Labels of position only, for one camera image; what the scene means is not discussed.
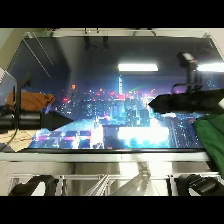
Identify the black cable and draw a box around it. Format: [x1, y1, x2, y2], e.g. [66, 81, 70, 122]
[5, 85, 21, 148]

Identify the orange-brown garment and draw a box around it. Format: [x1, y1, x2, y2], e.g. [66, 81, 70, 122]
[5, 91, 57, 113]

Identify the beige garment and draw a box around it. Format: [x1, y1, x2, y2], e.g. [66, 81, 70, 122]
[0, 129, 38, 152]

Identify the green T-shirt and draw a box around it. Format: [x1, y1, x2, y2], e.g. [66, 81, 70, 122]
[192, 113, 224, 181]

